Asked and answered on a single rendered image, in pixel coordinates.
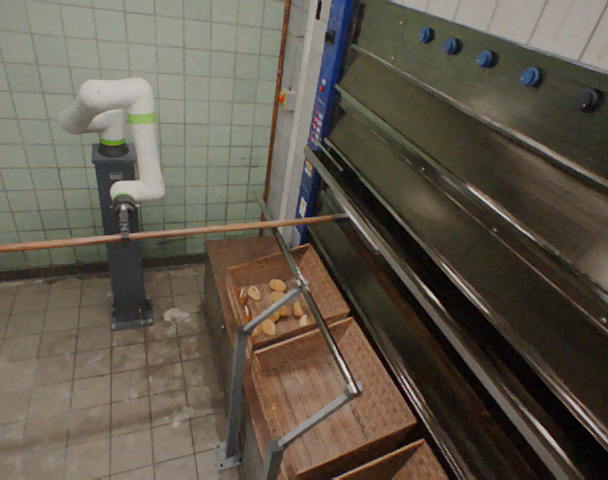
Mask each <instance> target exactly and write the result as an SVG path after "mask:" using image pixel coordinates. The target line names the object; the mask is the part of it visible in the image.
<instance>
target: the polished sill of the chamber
mask: <svg viewBox="0 0 608 480"><path fill-rule="evenodd" d="M326 190H327V188H322V190H321V196H322V197H323V199H324V200H325V202H326V203H327V204H328V206H330V207H331V209H332V210H333V212H334V213H335V214H338V213H342V212H341V211H340V210H339V208H338V206H337V205H336V204H335V203H334V202H333V200H332V199H331V198H330V197H329V195H328V194H327V193H326ZM341 224H342V225H343V227H344V228H345V229H346V230H347V231H348V233H349V234H350V235H351V237H352V238H353V240H354V241H355V242H356V244H357V245H358V247H359V248H360V251H362V252H363V254H364V255H365V257H366V258H367V259H368V261H369V262H370V263H371V265H372V266H373V268H374V269H375V270H376V272H377V273H378V274H379V275H380V276H381V278H382V279H383V280H384V283H385V285H386V286H387V287H388V289H389V290H390V292H391V293H392V294H393V296H394V297H395V298H396V299H397V300H398V302H399V303H400V304H401V306H402V307H403V308H404V310H405V311H406V313H407V314H408V315H409V318H410V320H411V321H412V322H413V323H414V324H415V325H416V327H417V328H418V330H419V331H420V332H421V334H422V335H423V336H424V338H425V339H426V341H427V342H428V343H429V345H431V347H432V348H433V351H434V352H435V353H436V355H437V356H438V358H439V359H440V360H441V362H442V363H443V365H444V366H445V367H446V369H448V370H449V372H450V373H451V375H452V376H453V377H454V379H455V380H456V381H457V384H458V386H459V387H460V388H461V390H462V391H463V393H464V394H466V396H467V397H468V398H469V400H470V401H471V403H472V404H473V405H474V407H475V408H476V410H477V411H478V412H479V414H480V415H481V416H482V418H483V420H484V421H485V422H486V424H487V425H488V426H489V428H490V429H491V431H492V432H493V433H494V435H495V436H496V438H497V439H498V440H499V442H500V443H501V444H502V446H504V448H505V449H506V450H507V452H508V453H509V454H510V456H511V458H512V460H513V461H514V463H515V464H516V466H517V467H518V468H519V470H520V471H521V472H522V474H523V475H524V476H525V477H526V478H527V480H557V479H556V477H555V476H554V475H553V474H552V472H551V471H550V470H549V468H548V467H547V466H546V465H545V463H544V462H543V461H542V459H541V458H540V457H539V455H538V453H537V452H536V450H535V449H533V447H532V446H531V445H530V444H529V442H528V441H527V440H526V438H525V437H524V436H523V435H522V433H521V432H520V431H519V429H518V428H517V427H516V426H515V424H514V423H513V422H512V421H511V420H510V419H509V418H508V415H507V414H506V412H505V411H504V410H503V409H502V407H501V406H500V405H499V403H498V402H497V401H496V400H495V398H494V397H493V396H492V395H491V394H490V393H489V392H488V390H487V389H486V388H485V386H484V385H483V384H482V381H481V380H480V379H479V377H478V376H477V375H476V374H475V372H474V371H473V370H472V369H471V368H470V367H469V366H468V364H467V363H466V362H465V360H464V359H463V358H462V357H461V355H460V354H459V353H458V351H457V349H456V348H455V346H453V345H452V343H451V342H450V341H449V340H448V338H447V337H446V336H445V334H444V333H443V332H442V331H441V329H440V328H439V327H438V325H437V324H436V323H435V322H434V321H433V319H432V317H431V316H430V315H429V314H428V312H427V311H426V310H425V308H424V307H423V306H422V305H421V303H420V302H419V301H418V299H417V298H415V297H414V295H413V294H412V293H411V291H410V290H409V289H408V286H407V285H406V284H405V282H404V281H403V280H402V278H401V277H400V276H399V275H398V274H397V273H396V272H395V270H394V269H393V268H392V267H391V265H390V264H389V263H388V261H387V260H386V259H385V258H384V255H383V254H374V252H373V251H371V250H370V248H369V247H368V246H367V244H366V243H365V242H364V241H363V239H362V238H361V237H360V234H359V233H358V232H357V230H356V229H354V228H353V226H352V225H351V224H350V222H344V223H341Z"/></svg>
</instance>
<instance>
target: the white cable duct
mask: <svg viewBox="0 0 608 480"><path fill-rule="evenodd" d="M316 2H317V0H311V4H310V11H309V17H308V24H307V31H306V38H305V44H304V51H303V57H302V64H301V70H300V77H299V84H298V90H297V97H296V104H295V111H294V117H293V124H292V136H291V143H290V150H289V157H288V163H287V170H286V177H285V183H284V190H283V197H282V203H281V209H280V216H279V220H284V216H285V210H286V204H287V198H288V191H289V184H290V179H291V172H292V166H293V154H294V147H295V141H296V135H297V128H298V122H299V115H300V110H301V103H302V97H303V90H304V84H305V78H306V71H307V65H308V59H309V53H310V46H311V40H312V34H313V27H314V21H315V15H316Z"/></svg>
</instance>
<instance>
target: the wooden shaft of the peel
mask: <svg viewBox="0 0 608 480"><path fill-rule="evenodd" d="M329 222H333V216H322V217H312V218H300V219H290V220H278V221H268V222H257V223H246V224H235V225H224V226H213V227H202V228H180V229H170V230H158V231H148V232H137V233H129V239H121V234H115V235H104V236H93V237H82V238H72V239H60V240H50V241H38V242H27V243H17V244H5V245H0V253H2V252H23V251H33V250H44V249H54V248H64V247H75V246H84V245H95V244H104V243H115V242H126V241H135V240H146V239H156V238H166V237H176V236H186V235H197V234H207V233H217V232H227V231H238V230H248V229H268V228H278V227H289V226H298V225H309V224H319V223H329Z"/></svg>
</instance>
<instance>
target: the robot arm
mask: <svg viewBox="0 0 608 480"><path fill-rule="evenodd" d="M123 109H126V111H127V119H128V126H129V129H130V132H131V135H132V138H133V142H134V146H135V150H136V155H137V159H138V165H139V173H140V178H141V179H140V181H118V182H116V183H114V184H113V186H112V187H111V190H110V195H111V198H112V206H110V208H112V209H113V212H114V214H115V217H116V218H117V219H118V220H120V224H121V225H119V228H121V239H129V229H128V228H129V223H130V220H131V219H132V218H133V215H134V213H135V210H136V207H140V205H135V204H136V203H144V202H157V201H160V200H161V199H163V197H164V196H165V193H166V187H165V184H164V181H163V177H162V173H161V167H160V162H159V155H158V146H157V121H156V116H155V106H154V97H153V91H152V88H151V86H150V84H149V83H148V82H147V81H145V80H144V79H141V78H129V79H124V80H112V81H106V80H90V81H87V82H85V83H84V84H82V85H81V87H80V89H79V93H78V96H77V98H76V101H75V102H74V103H73V104H72V105H71V106H69V107H67V108H63V109H62V110H61V111H60V113H59V115H58V122H59V125H60V127H61V128H62V129H63V130H64V131H65V132H68V133H71V134H84V133H98V136H99V138H100V146H99V148H98V153H99V154H100V155H102V156H103V157H117V158H120V157H124V156H127V154H128V153H129V149H128V147H127V144H126V127H125V116H124V110H123Z"/></svg>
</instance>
